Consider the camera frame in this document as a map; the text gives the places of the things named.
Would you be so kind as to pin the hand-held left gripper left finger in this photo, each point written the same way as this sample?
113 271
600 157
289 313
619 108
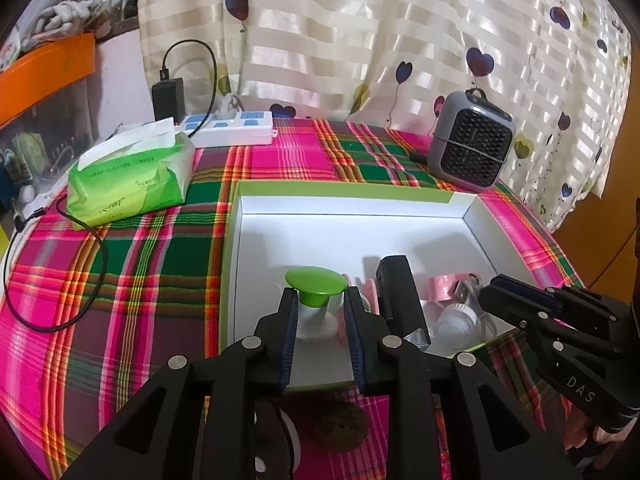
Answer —
287 345

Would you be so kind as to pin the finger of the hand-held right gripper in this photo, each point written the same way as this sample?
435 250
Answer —
525 291
505 305

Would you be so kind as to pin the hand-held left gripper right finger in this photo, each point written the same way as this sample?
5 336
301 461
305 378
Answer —
356 345

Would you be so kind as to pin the white clear plastic dispenser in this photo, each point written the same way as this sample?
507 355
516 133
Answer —
455 325

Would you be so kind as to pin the green-capped white bottle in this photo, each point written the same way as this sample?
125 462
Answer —
315 285

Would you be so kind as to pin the black rectangular device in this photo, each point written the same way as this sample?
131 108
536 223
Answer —
400 295

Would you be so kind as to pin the brown walnut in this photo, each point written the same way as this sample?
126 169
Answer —
340 427

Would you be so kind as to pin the oval black white device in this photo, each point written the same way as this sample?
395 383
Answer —
292 440

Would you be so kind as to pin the green and white cardboard box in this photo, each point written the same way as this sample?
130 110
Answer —
350 230

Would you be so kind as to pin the person's right hand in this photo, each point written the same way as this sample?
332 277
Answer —
580 430

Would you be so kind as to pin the brown wooden panel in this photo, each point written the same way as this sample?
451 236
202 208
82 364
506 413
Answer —
600 240

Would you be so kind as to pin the pink green plaid tablecloth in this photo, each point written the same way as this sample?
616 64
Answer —
150 285

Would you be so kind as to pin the grey mini heater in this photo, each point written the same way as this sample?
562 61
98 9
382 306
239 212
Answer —
475 145

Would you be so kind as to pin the white blue power strip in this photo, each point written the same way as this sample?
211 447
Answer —
235 132

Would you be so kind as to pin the green tissue pack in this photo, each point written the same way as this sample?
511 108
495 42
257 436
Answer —
130 185

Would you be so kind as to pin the white plug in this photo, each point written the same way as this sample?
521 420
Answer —
227 110

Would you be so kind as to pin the black power adapter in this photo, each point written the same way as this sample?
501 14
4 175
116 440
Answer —
168 100

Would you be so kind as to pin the cream striped heart curtain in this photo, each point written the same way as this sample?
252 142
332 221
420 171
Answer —
375 35

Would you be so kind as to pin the small white ball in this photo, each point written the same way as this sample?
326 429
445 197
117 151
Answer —
27 193

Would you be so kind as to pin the clear plastic storage bin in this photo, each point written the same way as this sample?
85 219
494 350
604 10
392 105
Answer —
60 120

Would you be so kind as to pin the green white packet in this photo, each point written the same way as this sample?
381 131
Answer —
25 155

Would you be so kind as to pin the orange-lidded clear container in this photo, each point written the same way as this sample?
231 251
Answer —
45 70

